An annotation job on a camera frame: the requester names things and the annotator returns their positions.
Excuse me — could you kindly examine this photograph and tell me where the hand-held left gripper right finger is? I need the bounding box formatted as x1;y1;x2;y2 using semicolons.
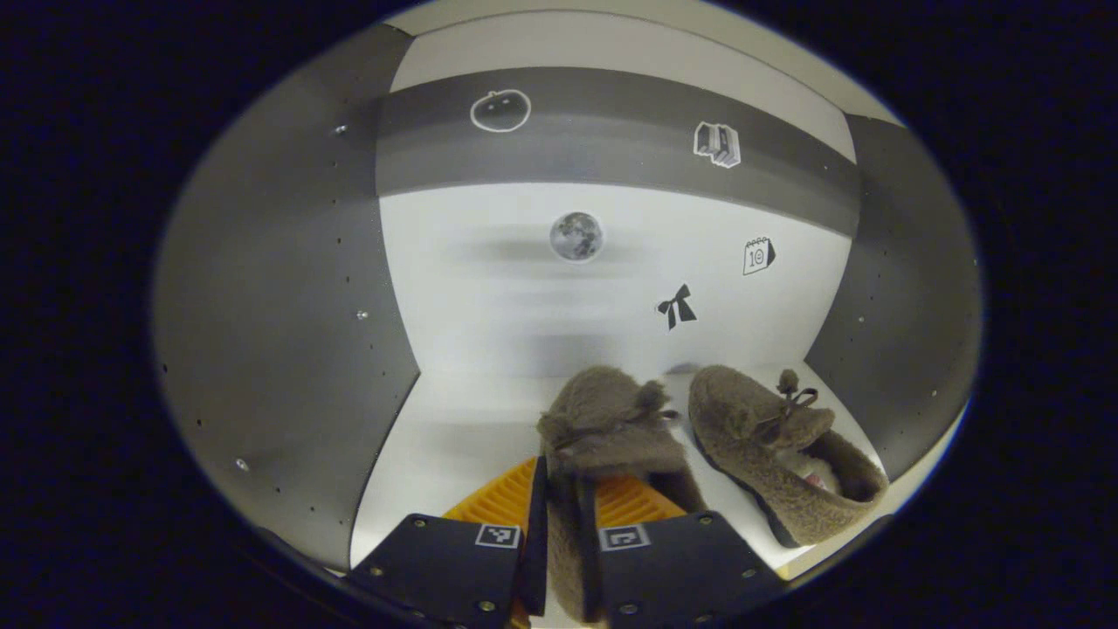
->
575;474;789;629

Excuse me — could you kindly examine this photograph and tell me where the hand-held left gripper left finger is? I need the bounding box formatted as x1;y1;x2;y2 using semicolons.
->
343;454;549;629

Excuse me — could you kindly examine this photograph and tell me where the brown fuzzy shoe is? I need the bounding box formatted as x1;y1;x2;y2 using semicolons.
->
687;365;890;550
535;365;710;623

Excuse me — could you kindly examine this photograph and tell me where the white shoe cabinet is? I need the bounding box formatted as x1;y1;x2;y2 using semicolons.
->
153;0;983;582

